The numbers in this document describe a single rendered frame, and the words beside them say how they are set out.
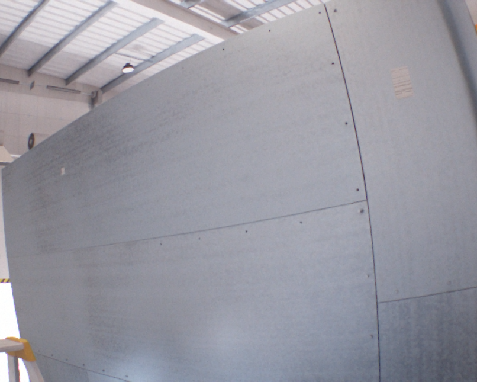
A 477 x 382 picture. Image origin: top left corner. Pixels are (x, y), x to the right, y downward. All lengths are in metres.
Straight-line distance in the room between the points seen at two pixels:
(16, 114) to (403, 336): 11.75
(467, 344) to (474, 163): 0.43
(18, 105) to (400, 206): 11.75
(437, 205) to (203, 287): 0.74
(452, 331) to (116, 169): 1.26
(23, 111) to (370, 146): 11.65
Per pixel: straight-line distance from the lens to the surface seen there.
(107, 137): 1.78
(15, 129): 12.17
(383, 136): 1.12
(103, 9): 10.14
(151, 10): 9.24
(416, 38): 1.15
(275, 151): 1.25
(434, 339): 1.11
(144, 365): 1.73
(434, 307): 1.09
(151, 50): 12.28
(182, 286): 1.48
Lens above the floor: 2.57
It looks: 8 degrees up
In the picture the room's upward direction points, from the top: 7 degrees counter-clockwise
